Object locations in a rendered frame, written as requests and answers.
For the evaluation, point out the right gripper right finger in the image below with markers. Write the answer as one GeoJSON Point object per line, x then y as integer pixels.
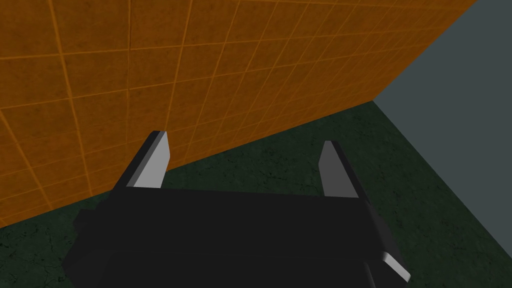
{"type": "Point", "coordinates": [338, 174]}

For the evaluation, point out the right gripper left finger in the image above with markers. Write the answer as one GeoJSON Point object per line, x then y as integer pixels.
{"type": "Point", "coordinates": [150, 166]}

